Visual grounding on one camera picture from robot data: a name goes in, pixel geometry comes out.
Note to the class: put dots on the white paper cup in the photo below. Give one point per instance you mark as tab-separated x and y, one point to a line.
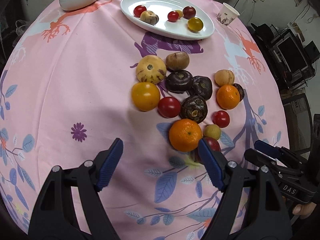
227	14

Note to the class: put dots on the small orange mandarin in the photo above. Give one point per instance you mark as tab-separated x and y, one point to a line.
184	135

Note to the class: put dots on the green yellow tomato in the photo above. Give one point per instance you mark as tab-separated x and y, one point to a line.
195	24

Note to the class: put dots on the hidden red cherry tomato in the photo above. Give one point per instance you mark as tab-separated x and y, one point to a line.
172	16

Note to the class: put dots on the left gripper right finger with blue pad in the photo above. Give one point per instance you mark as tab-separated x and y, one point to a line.
214	162

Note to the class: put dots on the orange yellow tomato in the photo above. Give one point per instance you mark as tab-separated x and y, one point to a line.
145	96

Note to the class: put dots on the black monitor on shelf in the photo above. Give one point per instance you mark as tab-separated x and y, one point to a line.
291	54

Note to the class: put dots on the person's right hand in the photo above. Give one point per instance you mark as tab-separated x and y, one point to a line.
301	210

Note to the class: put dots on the small red cherry tomato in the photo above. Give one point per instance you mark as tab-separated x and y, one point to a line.
169	107

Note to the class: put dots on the tan longan fruit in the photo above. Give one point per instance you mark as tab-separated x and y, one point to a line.
212	131

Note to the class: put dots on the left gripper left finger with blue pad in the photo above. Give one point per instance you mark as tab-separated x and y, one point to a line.
106	163

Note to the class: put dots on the pink patterned tablecloth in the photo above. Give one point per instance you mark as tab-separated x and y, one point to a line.
66	95

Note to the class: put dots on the small tan longan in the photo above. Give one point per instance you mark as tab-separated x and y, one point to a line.
179	13

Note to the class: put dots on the small spotted pepino melon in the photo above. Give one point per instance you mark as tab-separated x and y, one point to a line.
149	17

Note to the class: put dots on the striped pepino melon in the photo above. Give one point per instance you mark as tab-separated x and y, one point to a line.
224	77

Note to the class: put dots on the brown round fruit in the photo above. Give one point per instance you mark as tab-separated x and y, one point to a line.
177	61

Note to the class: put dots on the large orange mandarin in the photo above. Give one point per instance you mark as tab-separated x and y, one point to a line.
228	97

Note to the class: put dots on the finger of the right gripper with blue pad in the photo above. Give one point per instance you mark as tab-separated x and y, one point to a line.
266	148
258	159

